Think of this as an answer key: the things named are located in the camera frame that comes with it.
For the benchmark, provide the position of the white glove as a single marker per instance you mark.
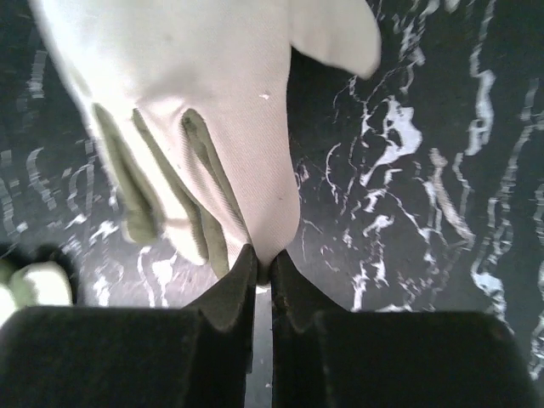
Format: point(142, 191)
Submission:
point(186, 102)

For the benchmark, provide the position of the grey-palm glove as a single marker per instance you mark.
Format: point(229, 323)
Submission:
point(36, 284)

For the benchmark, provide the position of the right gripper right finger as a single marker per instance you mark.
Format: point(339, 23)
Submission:
point(326, 356)

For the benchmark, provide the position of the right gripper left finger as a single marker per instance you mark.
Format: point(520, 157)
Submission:
point(196, 356)

